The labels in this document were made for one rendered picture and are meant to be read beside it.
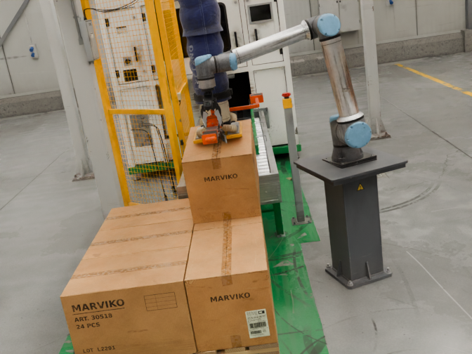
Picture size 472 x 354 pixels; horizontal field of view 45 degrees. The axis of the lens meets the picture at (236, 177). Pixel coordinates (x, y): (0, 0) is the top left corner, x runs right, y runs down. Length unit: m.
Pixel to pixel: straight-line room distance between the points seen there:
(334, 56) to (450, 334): 1.55
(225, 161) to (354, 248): 0.96
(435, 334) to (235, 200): 1.28
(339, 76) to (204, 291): 1.34
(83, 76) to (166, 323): 2.33
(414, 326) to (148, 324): 1.38
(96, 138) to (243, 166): 1.74
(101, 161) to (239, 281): 2.25
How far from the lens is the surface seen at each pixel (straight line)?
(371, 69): 6.72
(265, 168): 4.26
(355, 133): 3.18
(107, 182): 4.73
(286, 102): 4.31
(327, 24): 3.11
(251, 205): 3.31
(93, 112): 4.60
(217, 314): 2.82
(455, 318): 3.32
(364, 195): 3.46
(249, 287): 2.75
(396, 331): 3.21
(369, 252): 3.61
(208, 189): 3.27
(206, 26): 3.32
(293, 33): 3.23
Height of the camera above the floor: 1.77
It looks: 17 degrees down
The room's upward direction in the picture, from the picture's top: 9 degrees counter-clockwise
